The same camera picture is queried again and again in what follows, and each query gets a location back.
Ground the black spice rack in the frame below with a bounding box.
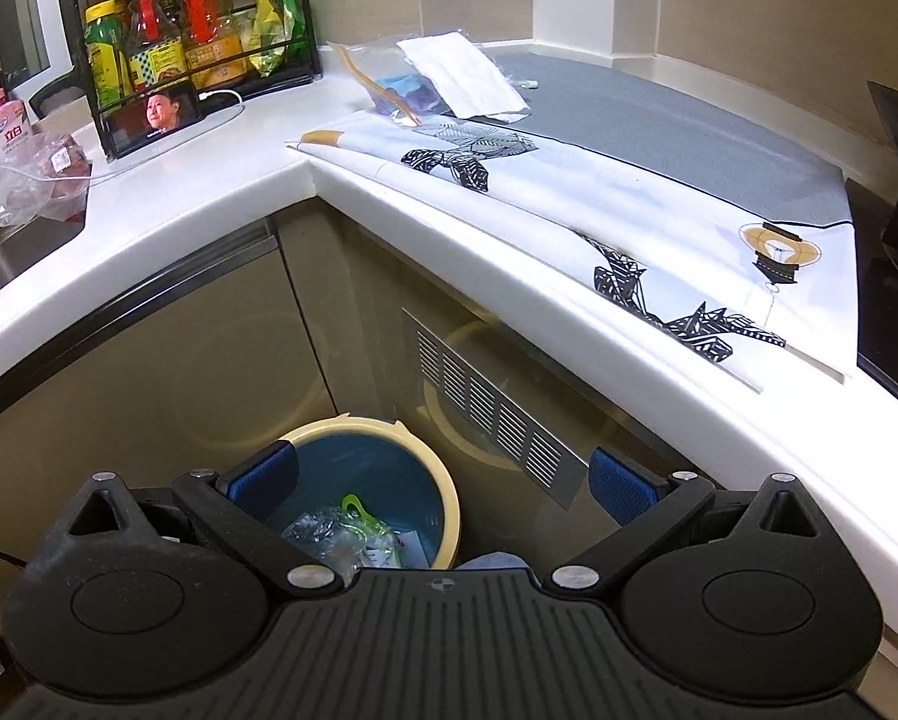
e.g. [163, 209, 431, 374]
[60, 0, 322, 160]

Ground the yellow-cap green bottle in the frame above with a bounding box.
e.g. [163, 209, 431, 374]
[83, 0, 133, 109]

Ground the blue bin cream rim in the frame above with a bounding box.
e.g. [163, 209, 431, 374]
[266, 415, 462, 571]

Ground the black stove top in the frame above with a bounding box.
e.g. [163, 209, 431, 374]
[846, 179, 898, 400]

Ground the clear bag with meat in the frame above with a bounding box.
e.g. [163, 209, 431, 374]
[0, 133, 92, 227]

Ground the blue wrapper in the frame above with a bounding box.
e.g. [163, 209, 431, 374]
[377, 73, 446, 114]

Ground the clear plastic bag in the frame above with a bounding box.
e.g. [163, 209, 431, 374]
[281, 505, 401, 582]

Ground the silver cabinet vent grille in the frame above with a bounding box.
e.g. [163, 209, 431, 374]
[403, 309, 587, 509]

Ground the white paper tissue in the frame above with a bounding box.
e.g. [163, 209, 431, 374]
[397, 31, 528, 122]

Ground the steel sink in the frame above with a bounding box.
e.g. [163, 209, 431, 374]
[0, 213, 85, 289]

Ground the red-cap oil bottle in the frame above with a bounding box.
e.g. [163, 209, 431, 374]
[127, 0, 187, 91]

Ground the pink soap bottle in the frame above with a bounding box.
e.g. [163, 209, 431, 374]
[0, 83, 34, 164]

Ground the orange sauce bottle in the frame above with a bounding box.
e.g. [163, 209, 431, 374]
[179, 0, 248, 89]

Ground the white patterned cloth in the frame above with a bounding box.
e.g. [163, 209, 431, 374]
[296, 112, 857, 385]

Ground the green snack bag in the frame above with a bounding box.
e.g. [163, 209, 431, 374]
[242, 0, 312, 82]

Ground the wooden stick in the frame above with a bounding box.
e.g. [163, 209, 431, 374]
[330, 43, 421, 125]

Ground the clear zip bag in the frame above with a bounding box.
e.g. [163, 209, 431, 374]
[330, 37, 452, 125]

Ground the white charging cable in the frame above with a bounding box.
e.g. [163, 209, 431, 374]
[42, 88, 249, 184]

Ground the grey counter mat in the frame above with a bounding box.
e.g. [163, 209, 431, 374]
[489, 47, 852, 227]

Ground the smartphone showing video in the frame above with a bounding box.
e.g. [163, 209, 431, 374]
[106, 82, 202, 158]

